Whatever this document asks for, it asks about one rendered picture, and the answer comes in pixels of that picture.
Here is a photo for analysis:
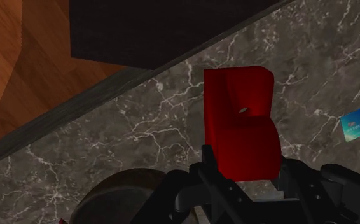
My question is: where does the red angled block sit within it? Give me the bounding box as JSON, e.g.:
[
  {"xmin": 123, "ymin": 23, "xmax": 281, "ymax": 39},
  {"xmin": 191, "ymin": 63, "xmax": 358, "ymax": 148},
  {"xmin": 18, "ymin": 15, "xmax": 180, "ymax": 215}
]
[{"xmin": 203, "ymin": 66, "xmax": 282, "ymax": 183}]

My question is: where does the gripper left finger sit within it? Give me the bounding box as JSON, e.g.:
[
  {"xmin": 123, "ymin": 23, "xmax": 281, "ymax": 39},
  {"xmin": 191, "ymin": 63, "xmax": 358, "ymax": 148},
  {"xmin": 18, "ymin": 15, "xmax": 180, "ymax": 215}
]
[{"xmin": 130, "ymin": 144, "xmax": 256, "ymax": 224}]

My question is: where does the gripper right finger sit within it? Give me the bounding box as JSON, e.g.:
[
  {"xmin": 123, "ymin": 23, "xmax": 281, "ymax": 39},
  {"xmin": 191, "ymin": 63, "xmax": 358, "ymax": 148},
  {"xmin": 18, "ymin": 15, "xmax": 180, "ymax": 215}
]
[{"xmin": 272, "ymin": 156, "xmax": 360, "ymax": 224}]

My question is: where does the dark brown round bowl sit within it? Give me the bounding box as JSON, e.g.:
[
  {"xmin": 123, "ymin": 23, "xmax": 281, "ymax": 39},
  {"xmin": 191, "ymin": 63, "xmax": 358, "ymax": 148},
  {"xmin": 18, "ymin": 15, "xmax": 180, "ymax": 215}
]
[{"xmin": 69, "ymin": 168, "xmax": 181, "ymax": 224}]

